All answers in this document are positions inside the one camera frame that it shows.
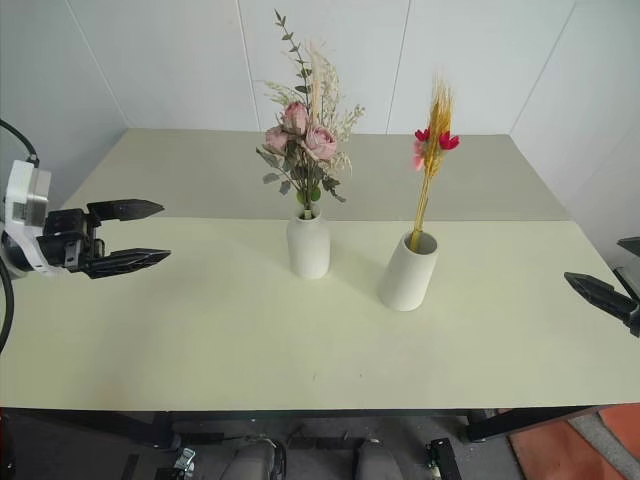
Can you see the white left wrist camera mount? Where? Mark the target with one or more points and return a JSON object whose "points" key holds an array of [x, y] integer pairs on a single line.
{"points": [[22, 180]]}

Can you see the pink rose dried bouquet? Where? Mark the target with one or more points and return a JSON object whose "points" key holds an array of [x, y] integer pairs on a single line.
{"points": [[305, 135]]}

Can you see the dark grey rounded shape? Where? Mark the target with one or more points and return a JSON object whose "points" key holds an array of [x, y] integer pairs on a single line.
{"points": [[377, 462], [257, 462]]}

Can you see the yellow wheat red flower bouquet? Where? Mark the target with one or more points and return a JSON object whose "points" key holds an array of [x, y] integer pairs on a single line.
{"points": [[436, 145]]}

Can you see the orange floor mat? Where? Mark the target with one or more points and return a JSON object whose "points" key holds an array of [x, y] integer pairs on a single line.
{"points": [[565, 455]]}

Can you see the black metal bracket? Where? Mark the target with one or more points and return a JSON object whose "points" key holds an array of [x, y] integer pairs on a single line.
{"points": [[442, 457]]}

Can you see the white cylindrical vase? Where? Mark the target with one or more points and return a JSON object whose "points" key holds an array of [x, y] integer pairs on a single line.
{"points": [[405, 280]]}

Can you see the white bottle-shaped vase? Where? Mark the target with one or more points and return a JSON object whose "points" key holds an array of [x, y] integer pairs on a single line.
{"points": [[308, 247]]}

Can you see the silver metal clamp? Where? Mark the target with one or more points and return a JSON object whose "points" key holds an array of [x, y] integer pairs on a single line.
{"points": [[184, 460]]}

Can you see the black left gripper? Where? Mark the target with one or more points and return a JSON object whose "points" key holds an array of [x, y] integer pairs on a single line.
{"points": [[65, 240]]}

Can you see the black table frame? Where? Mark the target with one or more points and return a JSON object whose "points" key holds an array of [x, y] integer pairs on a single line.
{"points": [[520, 422]]}

